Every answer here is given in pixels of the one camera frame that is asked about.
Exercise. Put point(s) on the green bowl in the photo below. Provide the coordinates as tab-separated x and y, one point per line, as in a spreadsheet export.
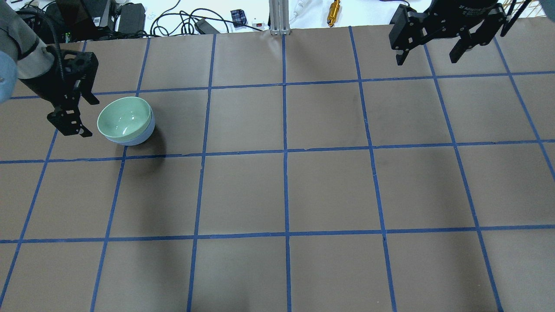
125	119

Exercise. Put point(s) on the clear light bulb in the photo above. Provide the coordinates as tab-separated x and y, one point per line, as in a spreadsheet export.
299	8

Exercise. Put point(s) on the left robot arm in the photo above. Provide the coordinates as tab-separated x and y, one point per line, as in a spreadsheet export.
23	54

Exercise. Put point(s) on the blue bowl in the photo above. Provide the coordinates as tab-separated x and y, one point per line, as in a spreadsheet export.
139	138

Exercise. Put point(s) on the gold wire rack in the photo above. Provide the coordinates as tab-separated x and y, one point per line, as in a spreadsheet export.
516	9

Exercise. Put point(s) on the small blue black box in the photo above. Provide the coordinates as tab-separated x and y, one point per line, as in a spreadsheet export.
238	18

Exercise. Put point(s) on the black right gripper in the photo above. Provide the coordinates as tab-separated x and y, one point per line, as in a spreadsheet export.
466	14

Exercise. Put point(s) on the aluminium frame post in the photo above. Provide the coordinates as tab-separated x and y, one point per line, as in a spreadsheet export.
279	17

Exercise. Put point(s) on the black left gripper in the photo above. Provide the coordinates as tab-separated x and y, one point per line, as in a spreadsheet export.
42	88

